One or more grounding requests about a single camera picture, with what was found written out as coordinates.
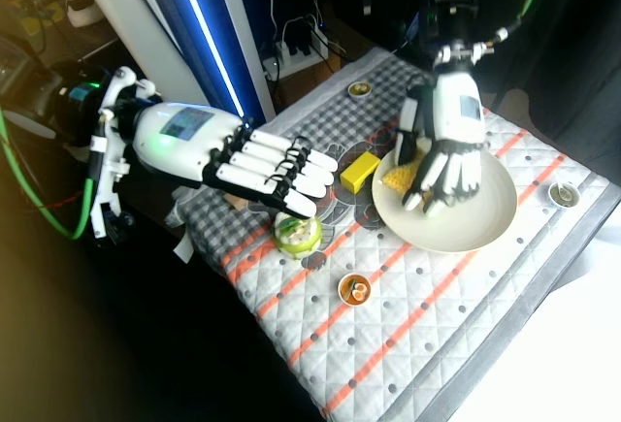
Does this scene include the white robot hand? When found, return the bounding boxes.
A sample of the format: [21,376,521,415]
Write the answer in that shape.
[130,101,340,221]
[393,71,488,220]

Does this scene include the bag of yellow corn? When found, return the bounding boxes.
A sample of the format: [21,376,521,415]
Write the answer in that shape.
[381,148,429,196]

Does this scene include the green and white toy cake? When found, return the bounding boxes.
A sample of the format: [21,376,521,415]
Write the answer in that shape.
[273,214,324,261]

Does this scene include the cream round plate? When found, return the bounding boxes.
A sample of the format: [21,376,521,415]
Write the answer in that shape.
[371,143,520,255]

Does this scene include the brown wooden block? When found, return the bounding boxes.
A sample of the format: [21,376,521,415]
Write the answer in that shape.
[226,193,254,213]

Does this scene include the toy orange soup bowl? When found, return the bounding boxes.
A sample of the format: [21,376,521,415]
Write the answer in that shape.
[346,80,373,100]

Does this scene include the white pillar with blue light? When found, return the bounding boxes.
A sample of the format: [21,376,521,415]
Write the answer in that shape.
[66,0,278,123]

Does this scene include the yellow arch block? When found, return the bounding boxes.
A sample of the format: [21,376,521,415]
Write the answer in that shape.
[339,150,382,195]

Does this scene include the small toy bowl pale filling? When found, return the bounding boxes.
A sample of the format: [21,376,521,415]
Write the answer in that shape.
[547,180,582,211]

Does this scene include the white power strip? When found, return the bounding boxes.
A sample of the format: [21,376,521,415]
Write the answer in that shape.
[261,28,332,80]

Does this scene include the toy noodle bowl with egg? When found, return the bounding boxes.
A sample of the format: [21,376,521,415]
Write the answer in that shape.
[337,272,373,308]

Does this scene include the grey quilt with printed bear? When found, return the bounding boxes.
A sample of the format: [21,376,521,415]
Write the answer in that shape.
[164,46,610,422]

